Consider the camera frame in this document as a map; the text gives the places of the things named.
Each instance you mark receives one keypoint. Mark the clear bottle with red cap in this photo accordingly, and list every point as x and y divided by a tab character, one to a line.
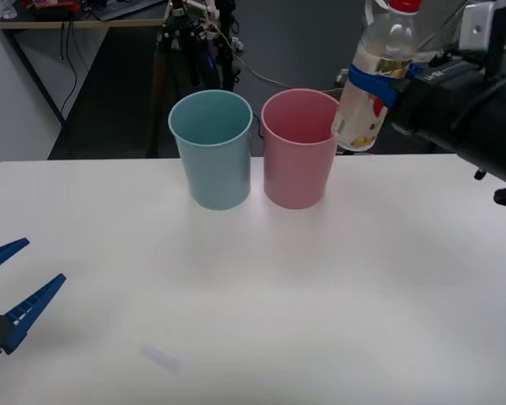
364	118

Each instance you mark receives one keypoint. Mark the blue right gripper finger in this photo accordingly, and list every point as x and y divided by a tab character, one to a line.
375	82
412	71

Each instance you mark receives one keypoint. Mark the pink plastic bin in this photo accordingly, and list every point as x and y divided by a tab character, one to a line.
297	169

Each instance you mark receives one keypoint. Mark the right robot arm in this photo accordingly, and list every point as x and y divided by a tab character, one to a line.
502	126

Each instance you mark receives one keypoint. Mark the pale blue plastic bin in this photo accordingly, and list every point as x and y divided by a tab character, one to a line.
213	169

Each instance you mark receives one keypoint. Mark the red object on desk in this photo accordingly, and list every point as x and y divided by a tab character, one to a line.
50	5

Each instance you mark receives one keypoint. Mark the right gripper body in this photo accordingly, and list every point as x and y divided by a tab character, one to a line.
438	101

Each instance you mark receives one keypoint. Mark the dark desk with wooden edge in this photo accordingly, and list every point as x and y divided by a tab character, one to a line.
122	23

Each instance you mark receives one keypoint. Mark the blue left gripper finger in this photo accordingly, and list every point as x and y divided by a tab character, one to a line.
4	253
29	306

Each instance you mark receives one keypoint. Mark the black tripod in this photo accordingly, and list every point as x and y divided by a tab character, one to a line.
181	63

